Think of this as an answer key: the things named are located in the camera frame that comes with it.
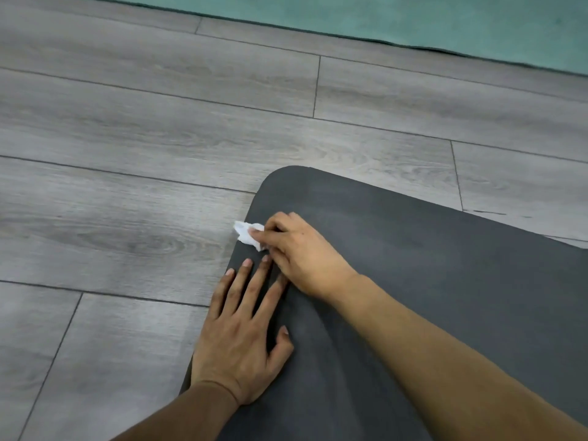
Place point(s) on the person's right hand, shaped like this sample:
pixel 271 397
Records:
pixel 308 261

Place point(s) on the person's left hand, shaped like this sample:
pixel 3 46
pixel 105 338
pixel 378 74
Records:
pixel 234 344

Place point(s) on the white wipe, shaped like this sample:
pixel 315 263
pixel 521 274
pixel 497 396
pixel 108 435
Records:
pixel 245 234

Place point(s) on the dark grey yoga mat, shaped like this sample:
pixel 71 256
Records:
pixel 436 270

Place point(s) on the person's right forearm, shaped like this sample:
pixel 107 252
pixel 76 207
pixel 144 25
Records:
pixel 450 362

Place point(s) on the teal floor mat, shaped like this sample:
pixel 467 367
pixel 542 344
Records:
pixel 413 18

